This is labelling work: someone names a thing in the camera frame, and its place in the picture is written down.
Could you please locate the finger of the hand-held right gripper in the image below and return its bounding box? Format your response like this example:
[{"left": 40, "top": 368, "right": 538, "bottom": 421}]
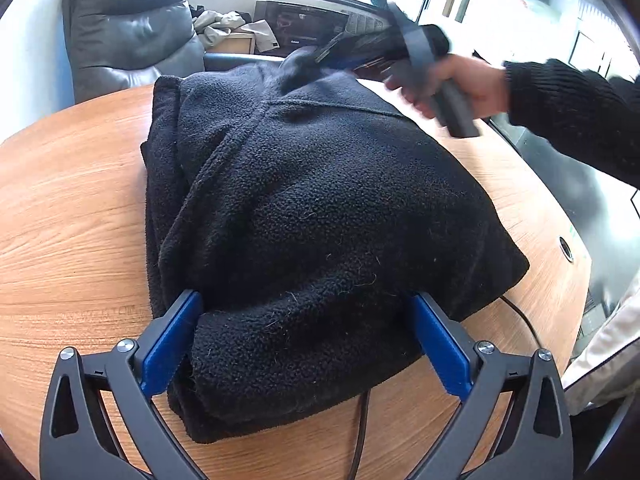
[{"left": 314, "top": 35, "right": 354, "bottom": 66}]

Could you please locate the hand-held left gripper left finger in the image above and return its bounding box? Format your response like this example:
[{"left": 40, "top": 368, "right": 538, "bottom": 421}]
[{"left": 40, "top": 289, "right": 211, "bottom": 480}]

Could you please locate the black cable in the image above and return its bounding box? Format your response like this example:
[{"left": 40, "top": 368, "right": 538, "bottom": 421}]
[{"left": 345, "top": 295, "right": 542, "bottom": 480}]

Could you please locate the grey leather armchair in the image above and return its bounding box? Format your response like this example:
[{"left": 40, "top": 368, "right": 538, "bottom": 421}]
[{"left": 61, "top": 0, "right": 282, "bottom": 104}]

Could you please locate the person's right forearm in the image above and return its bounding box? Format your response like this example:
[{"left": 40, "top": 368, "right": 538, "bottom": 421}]
[{"left": 502, "top": 59, "right": 640, "bottom": 189}]

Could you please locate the beige clothes pile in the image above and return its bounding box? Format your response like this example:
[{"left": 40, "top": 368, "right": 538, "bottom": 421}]
[{"left": 192, "top": 9, "right": 282, "bottom": 54}]

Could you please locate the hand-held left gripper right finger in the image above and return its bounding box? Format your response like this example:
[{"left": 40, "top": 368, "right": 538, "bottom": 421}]
[{"left": 407, "top": 291, "right": 576, "bottom": 480}]

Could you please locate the white garment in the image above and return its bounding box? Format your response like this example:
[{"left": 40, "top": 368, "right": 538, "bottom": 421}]
[{"left": 561, "top": 285, "right": 640, "bottom": 417}]

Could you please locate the person's right hand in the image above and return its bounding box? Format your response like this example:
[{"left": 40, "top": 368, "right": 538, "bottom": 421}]
[{"left": 385, "top": 54, "right": 511, "bottom": 120}]

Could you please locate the black fleece jacket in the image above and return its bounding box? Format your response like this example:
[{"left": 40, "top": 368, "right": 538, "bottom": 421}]
[{"left": 140, "top": 45, "right": 531, "bottom": 444}]

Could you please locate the light wooden cabinet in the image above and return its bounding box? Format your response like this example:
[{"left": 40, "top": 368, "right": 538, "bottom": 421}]
[{"left": 216, "top": 32, "right": 257, "bottom": 54}]

